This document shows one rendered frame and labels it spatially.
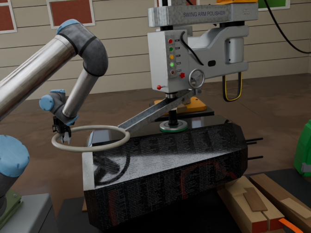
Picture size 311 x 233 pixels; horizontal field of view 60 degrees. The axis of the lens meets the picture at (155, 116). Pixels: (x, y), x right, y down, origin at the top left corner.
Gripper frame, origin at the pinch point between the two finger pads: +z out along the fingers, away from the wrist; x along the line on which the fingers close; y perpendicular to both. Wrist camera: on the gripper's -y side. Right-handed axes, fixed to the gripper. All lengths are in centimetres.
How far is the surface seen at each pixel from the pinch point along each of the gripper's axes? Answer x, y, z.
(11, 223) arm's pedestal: 44, 73, 2
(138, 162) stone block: 44, -21, 16
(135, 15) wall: -276, -550, -134
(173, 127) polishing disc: 59, -50, -3
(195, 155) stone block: 77, -45, 15
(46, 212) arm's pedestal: 46, 58, 6
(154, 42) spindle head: 46, -46, -64
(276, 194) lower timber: 131, -103, 65
